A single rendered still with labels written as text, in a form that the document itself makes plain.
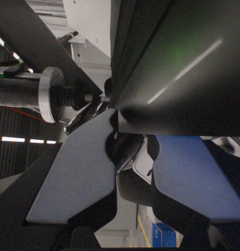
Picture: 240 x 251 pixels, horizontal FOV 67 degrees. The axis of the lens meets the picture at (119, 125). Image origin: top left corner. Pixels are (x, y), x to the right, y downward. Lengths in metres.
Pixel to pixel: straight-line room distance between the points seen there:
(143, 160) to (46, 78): 0.18
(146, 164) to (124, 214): 7.40
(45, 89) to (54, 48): 0.17
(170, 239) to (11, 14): 3.15
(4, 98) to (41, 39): 0.16
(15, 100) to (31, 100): 0.02
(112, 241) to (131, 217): 6.11
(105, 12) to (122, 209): 7.33
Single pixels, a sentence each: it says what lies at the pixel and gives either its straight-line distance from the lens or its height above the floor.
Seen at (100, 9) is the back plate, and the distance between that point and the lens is 0.56.
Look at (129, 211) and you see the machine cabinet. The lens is 7.67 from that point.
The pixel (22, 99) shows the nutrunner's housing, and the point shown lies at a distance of 0.25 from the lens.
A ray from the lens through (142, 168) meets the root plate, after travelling 0.30.
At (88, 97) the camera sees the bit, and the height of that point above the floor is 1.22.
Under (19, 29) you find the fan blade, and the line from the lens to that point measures 0.35.
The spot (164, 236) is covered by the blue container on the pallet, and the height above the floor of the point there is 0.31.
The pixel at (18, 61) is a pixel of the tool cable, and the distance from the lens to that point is 0.41.
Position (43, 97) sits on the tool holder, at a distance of 0.22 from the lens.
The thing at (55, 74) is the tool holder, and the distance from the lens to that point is 0.24.
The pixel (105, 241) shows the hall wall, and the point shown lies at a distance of 13.70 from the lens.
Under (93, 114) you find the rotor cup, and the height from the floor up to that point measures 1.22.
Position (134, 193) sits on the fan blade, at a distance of 0.53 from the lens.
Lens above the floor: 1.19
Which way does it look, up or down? 2 degrees down
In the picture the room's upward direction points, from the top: 86 degrees counter-clockwise
